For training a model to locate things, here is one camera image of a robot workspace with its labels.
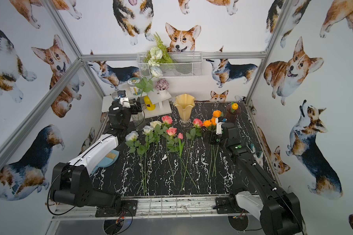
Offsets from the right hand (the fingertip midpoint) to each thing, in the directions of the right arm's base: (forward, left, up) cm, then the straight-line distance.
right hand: (212, 129), depth 82 cm
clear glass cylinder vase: (+14, +47, -7) cm, 50 cm away
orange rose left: (+16, 0, -16) cm, 22 cm away
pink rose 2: (+8, +24, -14) cm, 29 cm away
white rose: (+22, +38, +14) cm, 46 cm away
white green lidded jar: (+25, +47, +8) cm, 54 cm away
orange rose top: (+25, -8, -16) cm, 30 cm away
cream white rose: (+11, +35, -17) cm, 40 cm away
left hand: (+14, +46, +15) cm, 50 cm away
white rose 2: (+5, +40, -16) cm, 43 cm away
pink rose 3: (+16, +7, -15) cm, 23 cm away
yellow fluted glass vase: (+24, +16, -4) cm, 29 cm away
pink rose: (+19, +28, -15) cm, 37 cm away
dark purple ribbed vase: (+11, -14, -4) cm, 18 cm away
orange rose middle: (+17, -4, -17) cm, 24 cm away
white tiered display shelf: (+34, +34, -16) cm, 51 cm away
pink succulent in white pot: (+32, +31, +7) cm, 45 cm away
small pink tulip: (0, +19, -17) cm, 25 cm away
